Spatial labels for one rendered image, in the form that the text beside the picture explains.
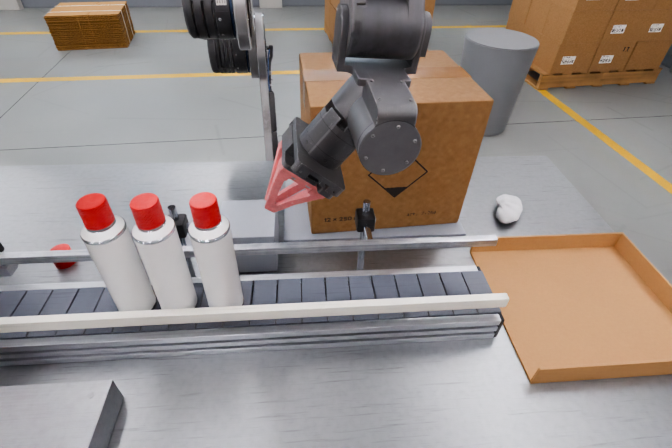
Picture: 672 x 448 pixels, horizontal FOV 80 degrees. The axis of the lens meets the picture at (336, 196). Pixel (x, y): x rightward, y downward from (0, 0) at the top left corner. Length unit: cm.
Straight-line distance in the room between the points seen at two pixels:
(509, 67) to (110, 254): 253
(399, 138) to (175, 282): 37
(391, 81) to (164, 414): 51
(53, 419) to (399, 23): 59
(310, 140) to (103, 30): 436
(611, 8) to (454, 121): 341
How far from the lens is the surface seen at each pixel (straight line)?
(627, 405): 75
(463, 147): 73
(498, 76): 280
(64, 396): 65
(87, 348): 70
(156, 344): 67
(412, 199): 77
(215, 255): 53
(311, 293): 65
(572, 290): 84
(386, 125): 34
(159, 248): 54
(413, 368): 65
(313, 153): 43
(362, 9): 38
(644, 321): 86
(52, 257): 70
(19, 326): 71
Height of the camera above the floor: 139
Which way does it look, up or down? 39 degrees down
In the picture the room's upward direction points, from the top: 2 degrees clockwise
